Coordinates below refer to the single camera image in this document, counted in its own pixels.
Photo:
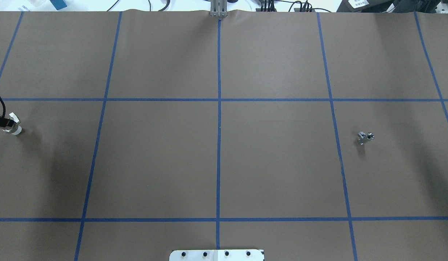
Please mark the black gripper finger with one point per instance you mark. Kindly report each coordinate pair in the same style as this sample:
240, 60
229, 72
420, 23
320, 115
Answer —
6, 123

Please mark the PPR valve with white ends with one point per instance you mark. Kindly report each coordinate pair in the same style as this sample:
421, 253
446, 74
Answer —
16, 129

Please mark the small chrome valve fitting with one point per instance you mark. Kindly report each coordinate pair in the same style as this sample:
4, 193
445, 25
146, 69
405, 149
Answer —
363, 137

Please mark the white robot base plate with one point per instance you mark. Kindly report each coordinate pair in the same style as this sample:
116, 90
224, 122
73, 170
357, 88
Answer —
218, 255

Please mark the aluminium frame post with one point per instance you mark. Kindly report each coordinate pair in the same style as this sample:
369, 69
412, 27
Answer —
218, 8

